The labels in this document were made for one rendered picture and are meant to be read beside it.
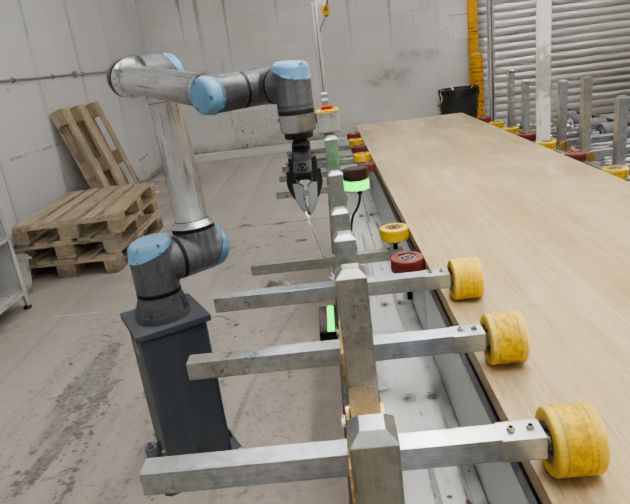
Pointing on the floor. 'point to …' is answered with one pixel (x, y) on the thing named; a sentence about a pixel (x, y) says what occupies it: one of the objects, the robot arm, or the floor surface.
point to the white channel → (543, 69)
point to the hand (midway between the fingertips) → (308, 211)
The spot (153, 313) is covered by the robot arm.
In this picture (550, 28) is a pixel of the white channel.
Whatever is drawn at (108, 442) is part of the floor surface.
